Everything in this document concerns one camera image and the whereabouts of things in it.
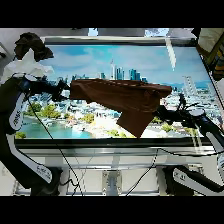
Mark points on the brown T-shirt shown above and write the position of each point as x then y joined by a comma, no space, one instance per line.
133,97

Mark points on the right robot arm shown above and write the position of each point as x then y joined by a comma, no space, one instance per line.
204,126

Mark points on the silver frame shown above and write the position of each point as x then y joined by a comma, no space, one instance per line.
111,181

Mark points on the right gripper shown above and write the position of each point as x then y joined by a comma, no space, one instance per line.
166,114

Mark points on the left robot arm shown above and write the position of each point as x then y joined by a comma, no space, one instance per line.
16,117

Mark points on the white garment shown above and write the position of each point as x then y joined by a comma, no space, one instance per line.
25,68

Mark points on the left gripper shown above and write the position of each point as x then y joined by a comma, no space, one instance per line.
60,90

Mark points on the dark brown garment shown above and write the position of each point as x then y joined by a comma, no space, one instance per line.
31,43

